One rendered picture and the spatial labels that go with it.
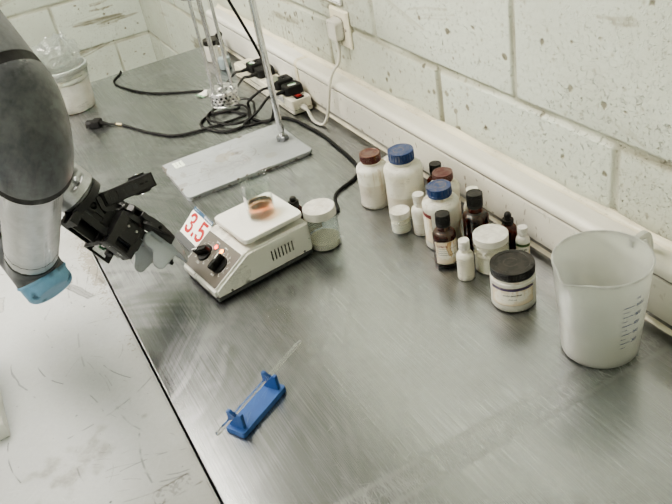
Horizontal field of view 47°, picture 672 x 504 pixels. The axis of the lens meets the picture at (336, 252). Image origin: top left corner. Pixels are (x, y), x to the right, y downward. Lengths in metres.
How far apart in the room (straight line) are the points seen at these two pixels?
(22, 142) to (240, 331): 0.53
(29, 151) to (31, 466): 0.49
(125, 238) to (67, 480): 0.38
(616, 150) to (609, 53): 0.14
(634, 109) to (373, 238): 0.52
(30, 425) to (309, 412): 0.42
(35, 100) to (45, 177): 0.09
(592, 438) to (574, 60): 0.52
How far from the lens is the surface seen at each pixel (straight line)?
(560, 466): 0.99
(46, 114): 0.87
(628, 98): 1.12
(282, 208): 1.37
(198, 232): 1.50
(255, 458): 1.05
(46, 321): 1.44
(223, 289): 1.31
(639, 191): 1.16
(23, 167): 0.88
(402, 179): 1.39
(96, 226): 1.26
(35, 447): 1.21
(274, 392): 1.11
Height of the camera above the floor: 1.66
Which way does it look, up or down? 34 degrees down
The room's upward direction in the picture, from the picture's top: 11 degrees counter-clockwise
